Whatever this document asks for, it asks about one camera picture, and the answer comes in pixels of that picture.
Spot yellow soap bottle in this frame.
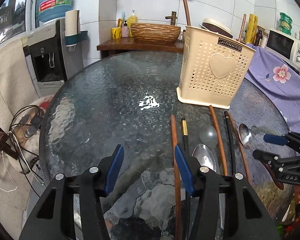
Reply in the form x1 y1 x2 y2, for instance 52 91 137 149
127 10 138 29

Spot woven brown basin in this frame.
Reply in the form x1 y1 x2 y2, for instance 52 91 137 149
130 23 181 43

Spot wooden stool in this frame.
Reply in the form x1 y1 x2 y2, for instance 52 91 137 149
0 108 20 160

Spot black thin chopstick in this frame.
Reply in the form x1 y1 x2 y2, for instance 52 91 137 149
224 111 236 175

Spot white cable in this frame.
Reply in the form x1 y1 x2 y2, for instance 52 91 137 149
0 132 19 193

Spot cream plastic utensil basket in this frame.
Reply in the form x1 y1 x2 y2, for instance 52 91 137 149
177 26 255 109

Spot wooden counter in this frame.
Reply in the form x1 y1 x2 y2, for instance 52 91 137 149
96 37 184 59

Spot large steel spoon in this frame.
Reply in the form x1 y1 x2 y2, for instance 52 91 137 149
192 144 225 239

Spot long curved wooden chopstick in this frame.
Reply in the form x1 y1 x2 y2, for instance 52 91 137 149
209 105 228 176

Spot black gold-banded chopstick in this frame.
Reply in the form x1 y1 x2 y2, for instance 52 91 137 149
181 117 191 240

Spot yellow mug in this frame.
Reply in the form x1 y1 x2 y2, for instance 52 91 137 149
111 27 122 40

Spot brown wooden chopstick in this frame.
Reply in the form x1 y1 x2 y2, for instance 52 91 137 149
170 115 183 240
183 0 191 26

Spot white microwave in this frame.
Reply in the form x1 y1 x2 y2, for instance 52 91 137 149
265 29 300 72

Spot white cooking pot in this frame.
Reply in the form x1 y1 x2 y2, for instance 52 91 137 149
200 18 233 38

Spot water dispenser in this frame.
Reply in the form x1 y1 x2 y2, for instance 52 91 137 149
27 18 84 97

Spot bronze faucet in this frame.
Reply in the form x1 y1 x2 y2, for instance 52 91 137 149
165 11 177 26

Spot black cable bundle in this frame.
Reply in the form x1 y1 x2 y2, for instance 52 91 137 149
8 104 47 198

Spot purple floral cloth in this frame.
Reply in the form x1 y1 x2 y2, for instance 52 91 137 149
245 43 300 133

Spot thin wooden chopstick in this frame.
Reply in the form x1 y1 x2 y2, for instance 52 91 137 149
228 111 251 184

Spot round glass table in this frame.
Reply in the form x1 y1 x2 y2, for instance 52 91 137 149
39 51 295 239

